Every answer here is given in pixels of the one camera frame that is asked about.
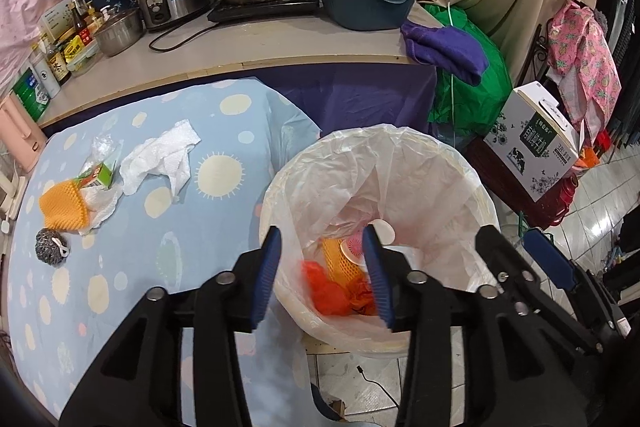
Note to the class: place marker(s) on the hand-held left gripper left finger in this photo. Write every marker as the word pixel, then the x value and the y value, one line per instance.
pixel 265 277

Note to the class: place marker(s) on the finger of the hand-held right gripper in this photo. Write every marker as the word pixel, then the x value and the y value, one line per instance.
pixel 547 257
pixel 505 262

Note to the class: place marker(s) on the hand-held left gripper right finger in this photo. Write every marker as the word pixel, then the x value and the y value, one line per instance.
pixel 377 277

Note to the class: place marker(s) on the orange printed wrapper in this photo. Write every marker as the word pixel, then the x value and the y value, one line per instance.
pixel 362 299

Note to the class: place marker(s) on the pink flowered paper cup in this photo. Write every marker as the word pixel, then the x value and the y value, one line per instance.
pixel 352 249

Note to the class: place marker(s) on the orange foam fruit net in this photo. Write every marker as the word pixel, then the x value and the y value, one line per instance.
pixel 335 262
pixel 62 207

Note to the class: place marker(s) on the orange plastic bag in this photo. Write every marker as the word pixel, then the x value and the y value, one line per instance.
pixel 322 292

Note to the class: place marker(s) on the trash bin with white liner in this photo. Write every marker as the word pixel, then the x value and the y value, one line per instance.
pixel 440 187

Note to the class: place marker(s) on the white paper tissue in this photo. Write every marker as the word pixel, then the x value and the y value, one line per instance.
pixel 160 152

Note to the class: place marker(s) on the green cardboard box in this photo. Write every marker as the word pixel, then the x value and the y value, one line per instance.
pixel 102 174

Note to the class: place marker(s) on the clear plastic wrapper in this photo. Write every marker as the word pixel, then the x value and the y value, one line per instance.
pixel 105 149

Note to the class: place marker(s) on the steel wool scrubber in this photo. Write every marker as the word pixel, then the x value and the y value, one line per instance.
pixel 50 247

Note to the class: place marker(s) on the red jug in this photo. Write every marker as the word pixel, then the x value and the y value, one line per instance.
pixel 565 199

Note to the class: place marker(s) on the dark red stool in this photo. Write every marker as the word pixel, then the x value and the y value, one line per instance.
pixel 500 187

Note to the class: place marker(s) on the white milk carton box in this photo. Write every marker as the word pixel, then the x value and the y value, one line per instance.
pixel 535 142

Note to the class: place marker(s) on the green plastic bag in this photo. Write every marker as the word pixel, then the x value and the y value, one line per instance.
pixel 475 102

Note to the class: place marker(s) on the dark purple table cover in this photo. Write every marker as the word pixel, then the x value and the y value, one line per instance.
pixel 360 97

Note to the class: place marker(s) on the pink pineapple print garment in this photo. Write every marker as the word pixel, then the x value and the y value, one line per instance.
pixel 585 57

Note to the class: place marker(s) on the black iron rack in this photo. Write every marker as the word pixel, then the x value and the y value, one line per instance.
pixel 537 52

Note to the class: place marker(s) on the dark hanging clothes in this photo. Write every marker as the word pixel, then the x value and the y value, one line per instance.
pixel 625 57

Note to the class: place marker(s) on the purple towel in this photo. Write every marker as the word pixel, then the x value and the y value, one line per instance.
pixel 445 49

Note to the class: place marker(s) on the dark blue plastic basin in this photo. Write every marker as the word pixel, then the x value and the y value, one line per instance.
pixel 365 12

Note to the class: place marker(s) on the black induction cooktop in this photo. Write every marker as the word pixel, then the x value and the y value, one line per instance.
pixel 260 10

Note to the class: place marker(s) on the pink electric kettle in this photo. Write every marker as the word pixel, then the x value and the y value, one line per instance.
pixel 20 132

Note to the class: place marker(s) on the small steel lidded pot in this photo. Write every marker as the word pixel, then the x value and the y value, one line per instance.
pixel 117 32

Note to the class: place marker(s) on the clear food container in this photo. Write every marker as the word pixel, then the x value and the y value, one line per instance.
pixel 82 54

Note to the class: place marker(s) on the dark white-labelled sauce bottle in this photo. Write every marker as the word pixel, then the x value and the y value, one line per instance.
pixel 57 67

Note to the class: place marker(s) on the green and white pack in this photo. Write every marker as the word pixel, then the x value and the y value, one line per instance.
pixel 30 97

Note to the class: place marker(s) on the yellow oil bottle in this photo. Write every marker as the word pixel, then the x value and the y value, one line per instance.
pixel 96 19

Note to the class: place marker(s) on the tall dark sauce bottle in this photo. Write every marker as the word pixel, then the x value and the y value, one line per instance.
pixel 81 24

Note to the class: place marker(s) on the white cardboard box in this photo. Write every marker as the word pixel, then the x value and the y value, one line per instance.
pixel 57 17

